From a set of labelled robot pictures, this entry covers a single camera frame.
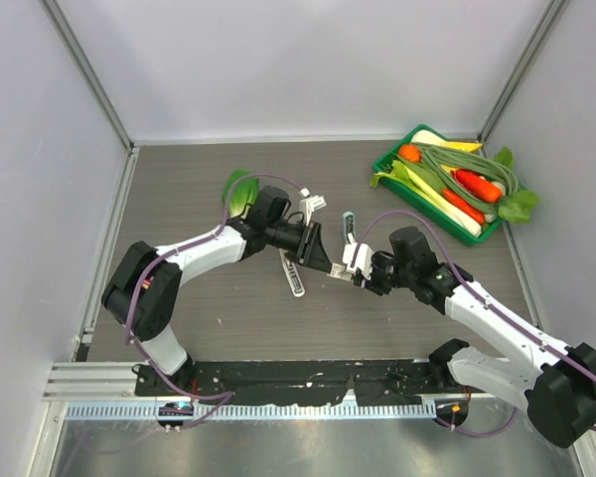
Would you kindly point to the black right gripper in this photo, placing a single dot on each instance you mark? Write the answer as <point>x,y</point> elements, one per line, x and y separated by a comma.
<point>372,284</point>

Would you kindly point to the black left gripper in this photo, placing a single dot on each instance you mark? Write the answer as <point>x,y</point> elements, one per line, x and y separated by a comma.
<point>311,251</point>

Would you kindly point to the staples box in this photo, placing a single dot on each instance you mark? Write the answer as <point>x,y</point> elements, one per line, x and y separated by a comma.
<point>339,271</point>

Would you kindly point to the white stapler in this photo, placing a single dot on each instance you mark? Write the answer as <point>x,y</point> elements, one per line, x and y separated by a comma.
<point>292,275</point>

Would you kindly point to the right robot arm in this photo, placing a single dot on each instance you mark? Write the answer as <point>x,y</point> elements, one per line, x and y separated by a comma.
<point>553,383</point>

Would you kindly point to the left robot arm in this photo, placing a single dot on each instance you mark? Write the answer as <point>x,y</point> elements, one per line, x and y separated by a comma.
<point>146,283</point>

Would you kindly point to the green bok choy toy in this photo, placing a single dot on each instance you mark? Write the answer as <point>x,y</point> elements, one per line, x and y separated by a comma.
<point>239,195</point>

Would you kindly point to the pale green leek toy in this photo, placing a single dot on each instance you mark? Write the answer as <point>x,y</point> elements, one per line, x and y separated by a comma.
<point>418,181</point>

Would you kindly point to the green plastic tray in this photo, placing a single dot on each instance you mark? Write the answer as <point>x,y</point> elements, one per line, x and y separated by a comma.
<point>383,164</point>

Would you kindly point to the red chili pepper toy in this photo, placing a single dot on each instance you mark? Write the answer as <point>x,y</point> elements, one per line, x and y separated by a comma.
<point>464,206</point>

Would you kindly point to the orange pumpkin toy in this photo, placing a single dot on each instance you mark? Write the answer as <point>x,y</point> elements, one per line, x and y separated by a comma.
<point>409,152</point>

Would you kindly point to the green long beans bundle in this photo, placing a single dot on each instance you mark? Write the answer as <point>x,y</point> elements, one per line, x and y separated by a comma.
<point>436,157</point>

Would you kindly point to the orange carrot toy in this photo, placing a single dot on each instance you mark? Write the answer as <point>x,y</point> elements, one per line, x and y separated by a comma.
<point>479,187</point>

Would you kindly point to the white radish toy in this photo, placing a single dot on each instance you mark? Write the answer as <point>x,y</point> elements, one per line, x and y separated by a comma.
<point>424,136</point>

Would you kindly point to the yellow corn toy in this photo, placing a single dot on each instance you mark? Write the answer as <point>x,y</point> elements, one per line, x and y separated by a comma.
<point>468,147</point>

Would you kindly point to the green lettuce leaf toy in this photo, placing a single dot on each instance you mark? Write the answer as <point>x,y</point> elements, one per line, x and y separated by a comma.
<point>517,201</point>

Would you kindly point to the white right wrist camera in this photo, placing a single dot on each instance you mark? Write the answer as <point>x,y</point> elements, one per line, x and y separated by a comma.
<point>357,258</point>

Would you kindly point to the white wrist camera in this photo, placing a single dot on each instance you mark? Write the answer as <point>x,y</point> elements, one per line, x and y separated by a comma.
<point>309,204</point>
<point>357,258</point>

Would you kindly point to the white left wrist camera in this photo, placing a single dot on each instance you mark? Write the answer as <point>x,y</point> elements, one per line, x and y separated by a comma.
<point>309,204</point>

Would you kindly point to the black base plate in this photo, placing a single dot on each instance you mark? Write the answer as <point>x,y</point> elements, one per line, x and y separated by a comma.
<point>316,383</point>

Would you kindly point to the perforated cable duct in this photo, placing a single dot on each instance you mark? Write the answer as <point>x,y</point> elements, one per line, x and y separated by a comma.
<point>165,410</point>

